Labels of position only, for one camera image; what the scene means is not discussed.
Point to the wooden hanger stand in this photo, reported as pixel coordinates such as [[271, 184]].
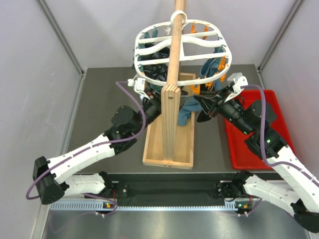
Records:
[[167, 144]]

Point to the black patterned sock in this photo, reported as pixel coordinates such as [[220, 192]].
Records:
[[155, 71]]

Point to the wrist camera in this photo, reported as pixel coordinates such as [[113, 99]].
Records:
[[139, 85], [239, 81]]

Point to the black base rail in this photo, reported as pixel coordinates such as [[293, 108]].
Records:
[[175, 189]]

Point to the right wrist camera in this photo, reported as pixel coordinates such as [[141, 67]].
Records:
[[239, 81]]

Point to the red plastic tray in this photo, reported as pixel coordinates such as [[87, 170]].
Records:
[[244, 147]]

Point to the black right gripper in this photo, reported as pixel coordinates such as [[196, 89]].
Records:
[[214, 106]]

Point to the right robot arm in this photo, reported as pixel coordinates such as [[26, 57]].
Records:
[[301, 201]]

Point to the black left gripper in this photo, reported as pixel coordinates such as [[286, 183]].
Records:
[[155, 100]]

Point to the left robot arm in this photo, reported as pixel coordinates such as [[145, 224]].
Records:
[[58, 177]]

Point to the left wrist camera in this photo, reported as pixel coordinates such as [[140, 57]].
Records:
[[139, 85]]

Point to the white round clip hanger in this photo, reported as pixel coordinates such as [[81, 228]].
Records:
[[197, 32]]

